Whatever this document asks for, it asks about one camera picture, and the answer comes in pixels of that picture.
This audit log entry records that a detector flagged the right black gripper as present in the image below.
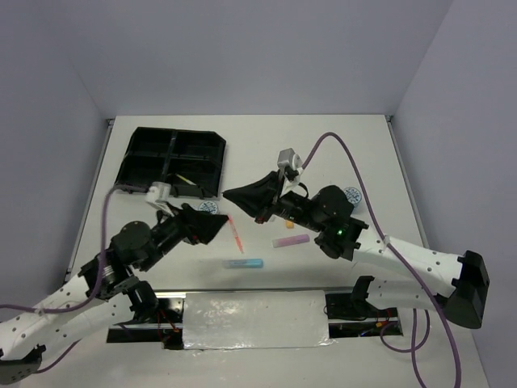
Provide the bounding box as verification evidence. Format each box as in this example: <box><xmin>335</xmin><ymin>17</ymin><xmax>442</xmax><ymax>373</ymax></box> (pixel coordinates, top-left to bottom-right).
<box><xmin>223</xmin><ymin>168</ymin><xmax>325</xmax><ymax>231</ymax></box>

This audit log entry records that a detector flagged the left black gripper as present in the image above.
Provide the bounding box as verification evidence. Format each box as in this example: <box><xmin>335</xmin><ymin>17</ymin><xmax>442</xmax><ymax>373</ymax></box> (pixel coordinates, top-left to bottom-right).
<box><xmin>140</xmin><ymin>201</ymin><xmax>229</xmax><ymax>271</ymax></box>

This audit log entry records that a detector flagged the blue round tape tin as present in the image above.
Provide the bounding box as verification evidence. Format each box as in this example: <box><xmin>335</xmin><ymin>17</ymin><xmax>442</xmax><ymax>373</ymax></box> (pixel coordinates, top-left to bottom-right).
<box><xmin>198</xmin><ymin>200</ymin><xmax>219</xmax><ymax>214</ymax></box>
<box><xmin>343</xmin><ymin>187</ymin><xmax>363</xmax><ymax>213</ymax></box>

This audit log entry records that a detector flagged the orange thin pen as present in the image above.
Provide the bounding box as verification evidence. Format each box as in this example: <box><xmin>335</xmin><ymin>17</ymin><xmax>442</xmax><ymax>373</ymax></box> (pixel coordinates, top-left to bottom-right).
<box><xmin>228</xmin><ymin>215</ymin><xmax>245</xmax><ymax>255</ymax></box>

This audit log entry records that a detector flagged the yellow thin pen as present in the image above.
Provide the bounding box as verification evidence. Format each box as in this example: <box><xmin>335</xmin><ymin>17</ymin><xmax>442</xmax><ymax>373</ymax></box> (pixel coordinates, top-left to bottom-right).
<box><xmin>175</xmin><ymin>174</ymin><xmax>196</xmax><ymax>186</ymax></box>

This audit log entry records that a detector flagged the purple pink highlighter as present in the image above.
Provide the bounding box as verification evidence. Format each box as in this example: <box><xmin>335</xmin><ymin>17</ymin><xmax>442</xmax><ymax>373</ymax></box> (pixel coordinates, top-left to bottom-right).
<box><xmin>271</xmin><ymin>234</ymin><xmax>310</xmax><ymax>248</ymax></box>

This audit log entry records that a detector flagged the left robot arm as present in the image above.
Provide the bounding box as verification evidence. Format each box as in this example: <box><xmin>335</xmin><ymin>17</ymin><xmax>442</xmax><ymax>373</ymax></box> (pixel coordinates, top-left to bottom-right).
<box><xmin>1</xmin><ymin>204</ymin><xmax>229</xmax><ymax>385</ymax></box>

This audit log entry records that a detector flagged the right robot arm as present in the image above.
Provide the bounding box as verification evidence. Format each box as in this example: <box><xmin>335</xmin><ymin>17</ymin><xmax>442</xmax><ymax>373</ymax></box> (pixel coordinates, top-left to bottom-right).
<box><xmin>223</xmin><ymin>171</ymin><xmax>490</xmax><ymax>329</ymax></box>

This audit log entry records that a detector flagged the blue highlighter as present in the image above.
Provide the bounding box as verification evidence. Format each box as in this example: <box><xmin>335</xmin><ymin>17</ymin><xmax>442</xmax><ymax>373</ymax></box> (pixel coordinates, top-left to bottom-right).
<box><xmin>222</xmin><ymin>259</ymin><xmax>264</xmax><ymax>269</ymax></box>

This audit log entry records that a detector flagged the black four-compartment tray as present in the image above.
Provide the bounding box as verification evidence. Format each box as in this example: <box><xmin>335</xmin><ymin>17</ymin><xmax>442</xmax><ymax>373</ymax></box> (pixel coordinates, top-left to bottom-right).
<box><xmin>115</xmin><ymin>127</ymin><xmax>226</xmax><ymax>199</ymax></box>

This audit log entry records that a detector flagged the silver foil plate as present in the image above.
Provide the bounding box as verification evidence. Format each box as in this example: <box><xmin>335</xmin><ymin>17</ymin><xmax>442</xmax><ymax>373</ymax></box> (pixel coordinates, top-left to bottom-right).
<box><xmin>183</xmin><ymin>290</ymin><xmax>331</xmax><ymax>350</ymax></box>

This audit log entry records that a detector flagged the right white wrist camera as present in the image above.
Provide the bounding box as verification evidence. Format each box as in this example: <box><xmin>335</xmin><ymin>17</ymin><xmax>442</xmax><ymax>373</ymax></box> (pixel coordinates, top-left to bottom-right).
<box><xmin>277</xmin><ymin>148</ymin><xmax>304</xmax><ymax>196</ymax></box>

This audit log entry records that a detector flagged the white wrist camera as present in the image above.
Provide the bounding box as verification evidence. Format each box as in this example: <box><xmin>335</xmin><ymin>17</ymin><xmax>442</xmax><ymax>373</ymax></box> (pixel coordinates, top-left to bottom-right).
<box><xmin>277</xmin><ymin>148</ymin><xmax>304</xmax><ymax>196</ymax></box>
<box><xmin>145</xmin><ymin>182</ymin><xmax>171</xmax><ymax>214</ymax></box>

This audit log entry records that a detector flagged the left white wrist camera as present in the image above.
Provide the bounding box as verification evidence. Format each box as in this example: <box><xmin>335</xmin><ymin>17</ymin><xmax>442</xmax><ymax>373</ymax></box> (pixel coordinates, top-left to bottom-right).
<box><xmin>145</xmin><ymin>182</ymin><xmax>171</xmax><ymax>214</ymax></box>

